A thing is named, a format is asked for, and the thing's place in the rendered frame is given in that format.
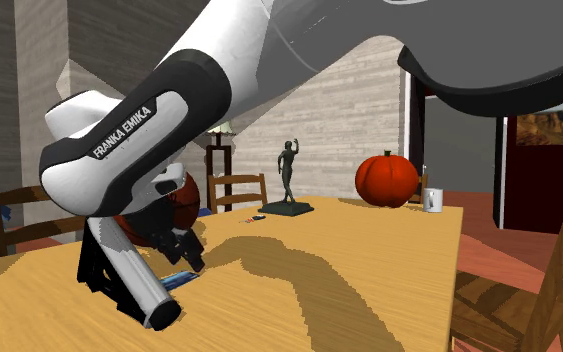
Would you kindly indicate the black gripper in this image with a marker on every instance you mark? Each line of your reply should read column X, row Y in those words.
column 156, row 219

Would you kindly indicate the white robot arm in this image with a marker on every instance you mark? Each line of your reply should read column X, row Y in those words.
column 222, row 58

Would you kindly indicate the flat blue book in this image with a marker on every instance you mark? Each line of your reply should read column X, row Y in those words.
column 181, row 279

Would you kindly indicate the dark red basketball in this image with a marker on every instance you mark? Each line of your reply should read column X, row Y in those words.
column 189, row 200

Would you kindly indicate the wooden chair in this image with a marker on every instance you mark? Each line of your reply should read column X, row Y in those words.
column 237, row 199
column 520, row 302
column 27, row 234
column 423, row 187

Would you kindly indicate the floor lamp with pale shade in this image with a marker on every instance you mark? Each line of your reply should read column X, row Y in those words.
column 218, row 161

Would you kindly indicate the dark green figure statue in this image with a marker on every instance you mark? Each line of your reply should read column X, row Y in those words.
column 287, row 170

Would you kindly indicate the wooden table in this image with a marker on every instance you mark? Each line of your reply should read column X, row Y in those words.
column 359, row 273

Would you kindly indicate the orange pumpkin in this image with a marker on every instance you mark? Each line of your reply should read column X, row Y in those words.
column 386, row 180

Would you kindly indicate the white mug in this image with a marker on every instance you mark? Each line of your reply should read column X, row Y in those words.
column 432, row 200

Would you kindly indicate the silver tube with black frame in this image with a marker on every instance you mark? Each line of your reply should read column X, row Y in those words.
column 134, row 270

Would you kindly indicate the landscape wall picture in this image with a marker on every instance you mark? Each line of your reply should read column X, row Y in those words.
column 554, row 128

